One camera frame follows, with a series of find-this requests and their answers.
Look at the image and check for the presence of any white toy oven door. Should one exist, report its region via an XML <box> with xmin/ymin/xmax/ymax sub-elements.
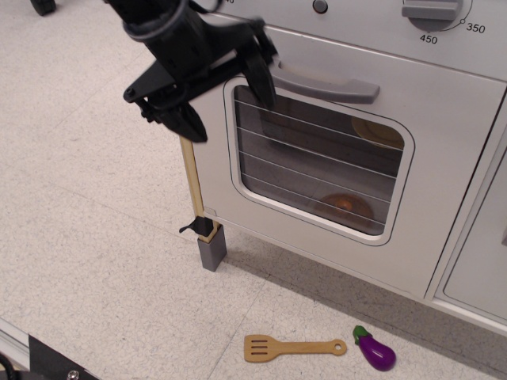
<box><xmin>193</xmin><ymin>28</ymin><xmax>506</xmax><ymax>298</ymax></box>

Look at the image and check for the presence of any small grey round button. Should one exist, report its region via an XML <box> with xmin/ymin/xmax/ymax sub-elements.
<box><xmin>312</xmin><ymin>0</ymin><xmax>328</xmax><ymax>14</ymax></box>

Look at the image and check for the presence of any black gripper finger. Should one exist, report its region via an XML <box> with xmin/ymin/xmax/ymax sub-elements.
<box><xmin>140</xmin><ymin>97</ymin><xmax>208</xmax><ymax>143</ymax></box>
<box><xmin>237</xmin><ymin>47</ymin><xmax>277</xmax><ymax>108</ymax></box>

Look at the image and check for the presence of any purple toy eggplant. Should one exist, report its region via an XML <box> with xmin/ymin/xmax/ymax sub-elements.
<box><xmin>353</xmin><ymin>325</ymin><xmax>397</xmax><ymax>372</ymax></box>

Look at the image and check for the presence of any wooden toy spatula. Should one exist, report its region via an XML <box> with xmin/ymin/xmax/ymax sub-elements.
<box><xmin>244</xmin><ymin>334</ymin><xmax>347</xmax><ymax>363</ymax></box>

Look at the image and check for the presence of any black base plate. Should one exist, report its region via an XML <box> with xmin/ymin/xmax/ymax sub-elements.
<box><xmin>29</xmin><ymin>335</ymin><xmax>99</xmax><ymax>380</ymax></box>

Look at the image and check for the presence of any yellow toy plate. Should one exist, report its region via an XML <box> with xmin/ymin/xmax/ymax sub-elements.
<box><xmin>351</xmin><ymin>117</ymin><xmax>404</xmax><ymax>150</ymax></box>

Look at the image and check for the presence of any black cable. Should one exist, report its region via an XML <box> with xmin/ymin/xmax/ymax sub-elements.
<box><xmin>0</xmin><ymin>351</ymin><xmax>21</xmax><ymax>380</ymax></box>

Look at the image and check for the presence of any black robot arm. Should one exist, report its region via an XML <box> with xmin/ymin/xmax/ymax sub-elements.
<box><xmin>109</xmin><ymin>1</ymin><xmax>277</xmax><ymax>143</ymax></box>

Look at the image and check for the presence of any orange toy pot lid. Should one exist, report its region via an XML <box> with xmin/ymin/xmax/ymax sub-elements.
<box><xmin>314</xmin><ymin>193</ymin><xmax>375</xmax><ymax>232</ymax></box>

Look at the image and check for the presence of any white toy kitchen cabinet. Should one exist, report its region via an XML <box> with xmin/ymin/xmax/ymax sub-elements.
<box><xmin>183</xmin><ymin>1</ymin><xmax>506</xmax><ymax>334</ymax></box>

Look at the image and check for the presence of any grey cabinet foot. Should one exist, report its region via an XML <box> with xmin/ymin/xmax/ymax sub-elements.
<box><xmin>197</xmin><ymin>226</ymin><xmax>227</xmax><ymax>272</ymax></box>

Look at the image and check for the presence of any grey temperature knob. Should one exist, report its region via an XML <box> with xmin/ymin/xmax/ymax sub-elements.
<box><xmin>402</xmin><ymin>0</ymin><xmax>463</xmax><ymax>32</ymax></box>

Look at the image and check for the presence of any black tape piece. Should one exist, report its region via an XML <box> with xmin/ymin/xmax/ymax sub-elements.
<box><xmin>179</xmin><ymin>216</ymin><xmax>214</xmax><ymax>237</ymax></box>

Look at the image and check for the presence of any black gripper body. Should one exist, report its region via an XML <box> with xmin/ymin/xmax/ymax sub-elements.
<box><xmin>124</xmin><ymin>7</ymin><xmax>275</xmax><ymax>103</ymax></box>

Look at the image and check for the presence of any black caster wheel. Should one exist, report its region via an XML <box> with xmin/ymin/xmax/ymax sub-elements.
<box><xmin>30</xmin><ymin>0</ymin><xmax>56</xmax><ymax>17</ymax></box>

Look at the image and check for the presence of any white cupboard door right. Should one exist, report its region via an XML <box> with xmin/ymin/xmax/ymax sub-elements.
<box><xmin>435</xmin><ymin>135</ymin><xmax>506</xmax><ymax>325</ymax></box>

